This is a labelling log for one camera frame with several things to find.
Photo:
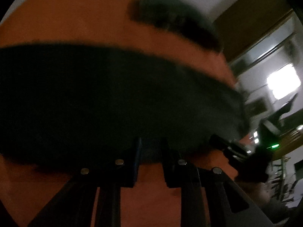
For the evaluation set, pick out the wooden bed frame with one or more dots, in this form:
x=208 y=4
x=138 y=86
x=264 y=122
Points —
x=293 y=141

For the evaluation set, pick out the wardrobe mirror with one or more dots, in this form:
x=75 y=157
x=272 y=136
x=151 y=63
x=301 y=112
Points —
x=260 y=75

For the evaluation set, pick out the orange blanket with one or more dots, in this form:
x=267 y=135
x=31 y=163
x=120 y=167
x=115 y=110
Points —
x=59 y=16

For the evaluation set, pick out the folded grey-green clothes pile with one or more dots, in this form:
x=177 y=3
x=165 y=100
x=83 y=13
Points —
x=170 y=11

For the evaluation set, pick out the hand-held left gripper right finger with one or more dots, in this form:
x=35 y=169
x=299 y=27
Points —
x=168 y=167

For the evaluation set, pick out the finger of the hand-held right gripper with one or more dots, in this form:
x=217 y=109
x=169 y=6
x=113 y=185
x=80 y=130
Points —
x=224 y=144
x=284 y=113

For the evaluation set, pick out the person's right forearm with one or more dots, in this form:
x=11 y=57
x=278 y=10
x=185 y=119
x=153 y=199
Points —
x=258 y=191

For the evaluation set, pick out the dark green garment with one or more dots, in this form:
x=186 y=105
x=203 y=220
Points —
x=94 y=99

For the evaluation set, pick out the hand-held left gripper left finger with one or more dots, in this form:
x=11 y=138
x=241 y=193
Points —
x=136 y=163

